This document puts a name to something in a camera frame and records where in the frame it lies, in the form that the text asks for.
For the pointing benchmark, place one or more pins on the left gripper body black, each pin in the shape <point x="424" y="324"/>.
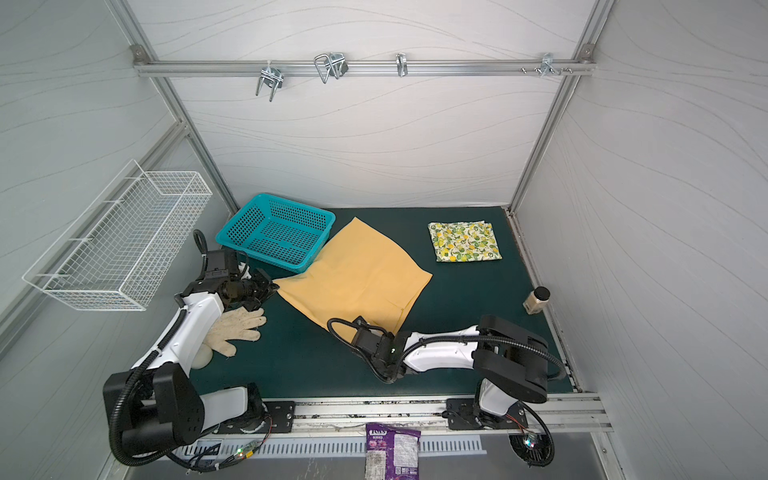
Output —
<point x="248" y="291"/>

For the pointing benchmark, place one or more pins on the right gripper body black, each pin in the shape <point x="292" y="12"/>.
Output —
<point x="367" y="339"/>

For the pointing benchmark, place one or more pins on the tan yellow skirt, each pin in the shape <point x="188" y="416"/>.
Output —
<point x="358" y="273"/>

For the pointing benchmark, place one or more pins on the lemon print skirt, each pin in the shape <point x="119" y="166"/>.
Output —
<point x="464" y="242"/>

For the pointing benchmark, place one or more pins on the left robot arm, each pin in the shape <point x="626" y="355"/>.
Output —
<point x="153" y="408"/>

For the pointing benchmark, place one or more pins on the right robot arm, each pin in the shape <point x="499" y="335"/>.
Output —
<point x="515" y="365"/>

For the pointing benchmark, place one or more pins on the beige knit glove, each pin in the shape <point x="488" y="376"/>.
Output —
<point x="234" y="325"/>

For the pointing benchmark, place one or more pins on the teal plastic basket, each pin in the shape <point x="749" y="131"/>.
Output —
<point x="278" y="231"/>

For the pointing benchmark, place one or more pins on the green table mat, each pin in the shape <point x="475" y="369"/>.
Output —
<point x="295" y="358"/>

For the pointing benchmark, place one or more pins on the cream bottle left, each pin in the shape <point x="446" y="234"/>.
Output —
<point x="202" y="358"/>

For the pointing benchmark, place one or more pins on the purple snack bag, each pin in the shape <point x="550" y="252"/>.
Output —
<point x="392" y="453"/>

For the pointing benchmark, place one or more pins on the tan bottle black cap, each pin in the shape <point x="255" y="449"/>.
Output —
<point x="537" y="300"/>

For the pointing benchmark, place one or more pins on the metal u-bolt clamp left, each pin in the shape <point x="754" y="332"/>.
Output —
<point x="270" y="79"/>

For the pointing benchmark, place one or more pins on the metal u-bolt clamp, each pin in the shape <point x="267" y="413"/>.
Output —
<point x="331" y="65"/>
<point x="270" y="79"/>

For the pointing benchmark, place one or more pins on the metal u-bolt clamp middle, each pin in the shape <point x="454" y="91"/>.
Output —
<point x="331" y="65"/>

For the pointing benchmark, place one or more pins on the small metal hook clamp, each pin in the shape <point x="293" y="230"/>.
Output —
<point x="401" y="65"/>

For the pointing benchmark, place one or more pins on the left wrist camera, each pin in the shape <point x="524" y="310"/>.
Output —
<point x="221" y="264"/>

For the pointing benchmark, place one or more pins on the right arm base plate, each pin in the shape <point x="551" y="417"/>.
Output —
<point x="464" y="413"/>

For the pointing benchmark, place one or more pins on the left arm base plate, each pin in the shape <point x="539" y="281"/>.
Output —
<point x="270" y="417"/>

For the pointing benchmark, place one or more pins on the white wire basket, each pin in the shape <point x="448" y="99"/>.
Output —
<point x="116" y="253"/>

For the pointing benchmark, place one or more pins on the aluminium front rail frame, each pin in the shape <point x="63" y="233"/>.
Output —
<point x="347" y="416"/>

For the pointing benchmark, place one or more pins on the aluminium crossbar rail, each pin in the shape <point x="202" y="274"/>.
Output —
<point x="357" y="68"/>

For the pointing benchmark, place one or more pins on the metal bracket right end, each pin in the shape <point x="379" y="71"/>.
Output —
<point x="547" y="68"/>

